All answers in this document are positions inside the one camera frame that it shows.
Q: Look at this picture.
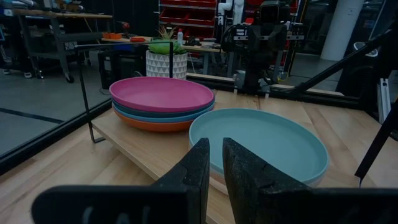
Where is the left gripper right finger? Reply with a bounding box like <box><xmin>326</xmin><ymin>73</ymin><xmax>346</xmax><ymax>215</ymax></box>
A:
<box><xmin>222</xmin><ymin>138</ymin><xmax>398</xmax><ymax>224</ymax></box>

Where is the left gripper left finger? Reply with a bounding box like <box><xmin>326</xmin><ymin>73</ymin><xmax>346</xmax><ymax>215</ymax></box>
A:
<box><xmin>30</xmin><ymin>138</ymin><xmax>211</xmax><ymax>224</ymax></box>

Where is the light teal plate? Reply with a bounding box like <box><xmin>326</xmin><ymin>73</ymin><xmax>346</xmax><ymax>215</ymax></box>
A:
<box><xmin>188</xmin><ymin>108</ymin><xmax>330</xmax><ymax>185</ymax></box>

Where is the orange plate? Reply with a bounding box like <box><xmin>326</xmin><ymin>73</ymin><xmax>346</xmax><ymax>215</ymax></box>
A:
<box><xmin>113</xmin><ymin>108</ymin><xmax>195</xmax><ymax>133</ymax></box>

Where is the blue plate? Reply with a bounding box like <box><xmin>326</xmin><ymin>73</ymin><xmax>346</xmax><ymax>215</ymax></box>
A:
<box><xmin>112</xmin><ymin>103</ymin><xmax>215</xmax><ymax>124</ymax></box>

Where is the dark teal plate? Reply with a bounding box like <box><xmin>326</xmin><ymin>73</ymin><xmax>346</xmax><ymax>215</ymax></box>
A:
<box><xmin>111</xmin><ymin>98</ymin><xmax>216</xmax><ymax>119</ymax></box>

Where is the pink plate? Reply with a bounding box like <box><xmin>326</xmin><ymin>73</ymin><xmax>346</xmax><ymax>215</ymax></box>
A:
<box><xmin>109</xmin><ymin>77</ymin><xmax>216</xmax><ymax>114</ymax></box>

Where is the white patterned plant pot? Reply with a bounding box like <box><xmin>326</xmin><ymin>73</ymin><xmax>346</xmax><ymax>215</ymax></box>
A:
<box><xmin>145</xmin><ymin>49</ymin><xmax>188</xmax><ymax>80</ymax></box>

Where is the black cabinet under table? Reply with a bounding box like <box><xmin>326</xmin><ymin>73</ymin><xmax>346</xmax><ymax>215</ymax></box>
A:
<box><xmin>97</xmin><ymin>49</ymin><xmax>147</xmax><ymax>90</ymax></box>

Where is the wooden background table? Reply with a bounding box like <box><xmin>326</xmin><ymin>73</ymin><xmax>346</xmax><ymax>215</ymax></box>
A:
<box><xmin>101</xmin><ymin>36</ymin><xmax>233</xmax><ymax>77</ymax></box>

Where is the green succulent plant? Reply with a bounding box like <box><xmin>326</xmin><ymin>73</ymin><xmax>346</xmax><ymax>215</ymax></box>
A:
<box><xmin>148</xmin><ymin>26</ymin><xmax>188</xmax><ymax>56</ymax></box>

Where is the white aluminium extrusion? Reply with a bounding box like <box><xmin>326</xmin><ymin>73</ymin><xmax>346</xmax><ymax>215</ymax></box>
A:
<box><xmin>376</xmin><ymin>77</ymin><xmax>392</xmax><ymax>124</ymax></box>

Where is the red storage bin rack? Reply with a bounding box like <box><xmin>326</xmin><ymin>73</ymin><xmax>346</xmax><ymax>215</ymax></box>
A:
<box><xmin>159</xmin><ymin>0</ymin><xmax>218</xmax><ymax>30</ymax></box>

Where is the white pillar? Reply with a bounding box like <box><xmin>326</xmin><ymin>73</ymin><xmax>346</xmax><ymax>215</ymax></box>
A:
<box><xmin>320</xmin><ymin>0</ymin><xmax>365</xmax><ymax>62</ymax></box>

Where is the wooden workbench on wheels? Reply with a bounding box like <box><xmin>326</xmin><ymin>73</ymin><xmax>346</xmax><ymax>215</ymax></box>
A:
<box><xmin>11</xmin><ymin>8</ymin><xmax>113</xmax><ymax>84</ymax></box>

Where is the wooden shelf with black frame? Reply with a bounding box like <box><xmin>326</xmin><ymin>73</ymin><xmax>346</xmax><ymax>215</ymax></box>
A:
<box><xmin>74</xmin><ymin>42</ymin><xmax>398</xmax><ymax>200</ymax></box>

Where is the black table frame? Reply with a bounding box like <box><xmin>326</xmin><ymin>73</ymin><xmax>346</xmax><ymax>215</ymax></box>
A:
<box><xmin>0</xmin><ymin>29</ymin><xmax>398</xmax><ymax>175</ymax></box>

